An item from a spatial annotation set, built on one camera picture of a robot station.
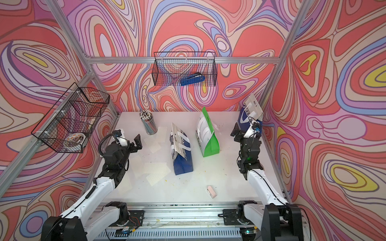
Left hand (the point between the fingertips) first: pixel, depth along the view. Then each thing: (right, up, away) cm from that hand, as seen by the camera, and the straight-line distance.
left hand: (133, 136), depth 81 cm
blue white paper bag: (+27, -7, -4) cm, 28 cm away
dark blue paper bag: (+69, +15, +11) cm, 71 cm away
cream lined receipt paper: (+5, -8, +21) cm, 23 cm away
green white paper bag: (+41, 0, +1) cm, 41 cm away
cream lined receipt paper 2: (-2, -21, +15) cm, 26 cm away
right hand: (+60, +4, -1) cm, 60 cm away
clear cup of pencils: (+3, +12, +13) cm, 17 cm away
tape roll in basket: (-24, -2, -10) cm, 26 cm away
